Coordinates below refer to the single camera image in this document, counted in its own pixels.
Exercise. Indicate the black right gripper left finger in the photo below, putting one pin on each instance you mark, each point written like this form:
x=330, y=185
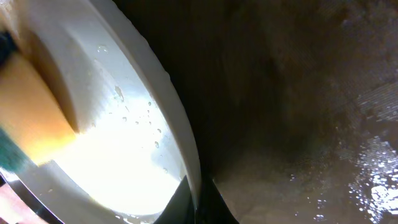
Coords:
x=180, y=209

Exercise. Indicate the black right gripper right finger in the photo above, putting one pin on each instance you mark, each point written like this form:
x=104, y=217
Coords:
x=212, y=208

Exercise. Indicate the green yellow sponge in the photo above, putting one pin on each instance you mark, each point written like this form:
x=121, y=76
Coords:
x=33, y=128

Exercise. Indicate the grey plate yellow stain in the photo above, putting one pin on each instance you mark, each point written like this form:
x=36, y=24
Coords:
x=134, y=143

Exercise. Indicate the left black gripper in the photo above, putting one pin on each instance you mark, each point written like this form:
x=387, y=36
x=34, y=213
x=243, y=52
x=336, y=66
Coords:
x=7, y=47

